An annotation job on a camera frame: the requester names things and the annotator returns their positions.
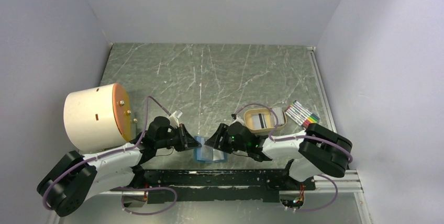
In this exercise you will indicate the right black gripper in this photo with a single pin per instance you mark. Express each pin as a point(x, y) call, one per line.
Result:
point(215, 142)

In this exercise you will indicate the tan card tray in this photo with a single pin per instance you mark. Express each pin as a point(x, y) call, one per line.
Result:
point(277, 113)

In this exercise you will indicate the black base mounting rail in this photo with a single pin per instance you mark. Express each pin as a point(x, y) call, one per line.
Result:
point(209, 185)

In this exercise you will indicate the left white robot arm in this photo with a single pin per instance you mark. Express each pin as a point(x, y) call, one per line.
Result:
point(78, 177)

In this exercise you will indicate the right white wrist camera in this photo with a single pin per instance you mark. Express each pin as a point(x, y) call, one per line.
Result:
point(236, 119)

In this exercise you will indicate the cream cylindrical container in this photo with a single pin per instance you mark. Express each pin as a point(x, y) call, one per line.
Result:
point(98, 118)

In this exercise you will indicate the grey striped loose card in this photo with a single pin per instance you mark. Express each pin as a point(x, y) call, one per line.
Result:
point(262, 121)

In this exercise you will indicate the coloured marker pack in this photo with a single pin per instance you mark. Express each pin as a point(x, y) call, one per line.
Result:
point(301, 115)

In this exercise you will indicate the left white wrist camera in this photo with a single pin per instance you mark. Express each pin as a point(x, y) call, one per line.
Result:
point(174, 118)

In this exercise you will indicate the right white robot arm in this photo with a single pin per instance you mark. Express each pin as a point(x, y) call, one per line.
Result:
point(316, 150)

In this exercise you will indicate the blue leather card holder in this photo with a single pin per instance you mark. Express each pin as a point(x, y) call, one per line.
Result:
point(206, 154)

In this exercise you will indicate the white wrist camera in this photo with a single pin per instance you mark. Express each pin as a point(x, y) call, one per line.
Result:
point(174, 118)
point(236, 119)

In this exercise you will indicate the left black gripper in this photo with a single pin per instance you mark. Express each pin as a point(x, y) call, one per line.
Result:
point(189, 142)

